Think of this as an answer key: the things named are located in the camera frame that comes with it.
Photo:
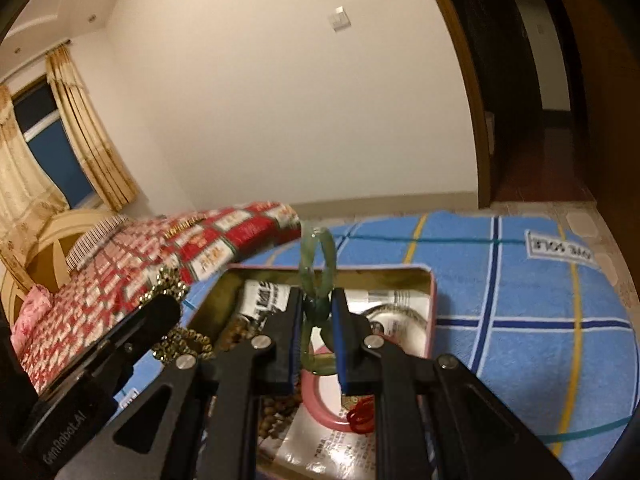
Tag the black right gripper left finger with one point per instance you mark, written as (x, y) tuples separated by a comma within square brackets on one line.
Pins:
[(199, 418)]

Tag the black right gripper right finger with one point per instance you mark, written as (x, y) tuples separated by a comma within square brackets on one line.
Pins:
[(433, 417)]

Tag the red string pendant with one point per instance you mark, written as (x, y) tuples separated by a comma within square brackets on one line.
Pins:
[(361, 417)]

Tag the silver metal bangle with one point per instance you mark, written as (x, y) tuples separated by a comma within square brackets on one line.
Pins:
[(401, 325)]

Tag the pink metal tin box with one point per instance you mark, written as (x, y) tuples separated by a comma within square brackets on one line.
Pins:
[(366, 363)]

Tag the green jade bangle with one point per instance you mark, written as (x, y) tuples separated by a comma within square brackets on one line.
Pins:
[(316, 272)]

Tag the printed paper leaflet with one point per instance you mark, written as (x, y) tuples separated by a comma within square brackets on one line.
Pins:
[(302, 448)]

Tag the pink bangle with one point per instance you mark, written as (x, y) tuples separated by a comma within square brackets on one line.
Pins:
[(317, 408)]

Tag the pink pillow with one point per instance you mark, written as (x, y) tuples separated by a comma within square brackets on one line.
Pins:
[(37, 304)]

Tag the blue plaid bed sheet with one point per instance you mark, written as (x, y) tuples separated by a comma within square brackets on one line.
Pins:
[(528, 305)]

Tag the red patterned quilt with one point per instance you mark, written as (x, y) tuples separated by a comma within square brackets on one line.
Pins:
[(197, 244)]

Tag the cream wooden headboard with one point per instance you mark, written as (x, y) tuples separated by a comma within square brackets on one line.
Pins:
[(45, 263)]

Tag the striped pillow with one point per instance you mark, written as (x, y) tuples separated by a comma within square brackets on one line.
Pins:
[(92, 241)]

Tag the beige floral left curtain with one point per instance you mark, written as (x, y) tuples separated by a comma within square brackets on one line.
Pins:
[(29, 198)]

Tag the beige floral curtain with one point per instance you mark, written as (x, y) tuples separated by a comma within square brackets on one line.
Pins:
[(29, 198), (93, 148)]

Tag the beige floral right curtain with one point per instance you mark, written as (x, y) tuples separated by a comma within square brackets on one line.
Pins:
[(93, 148)]

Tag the window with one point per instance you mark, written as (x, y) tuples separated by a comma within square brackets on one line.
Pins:
[(41, 124)]

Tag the brown wooden wardrobe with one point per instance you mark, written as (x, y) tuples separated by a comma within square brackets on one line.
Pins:
[(610, 75)]

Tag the brown wooden door frame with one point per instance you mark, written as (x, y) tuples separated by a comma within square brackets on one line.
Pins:
[(474, 95)]

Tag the white wall switch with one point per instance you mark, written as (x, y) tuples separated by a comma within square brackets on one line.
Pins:
[(339, 19)]

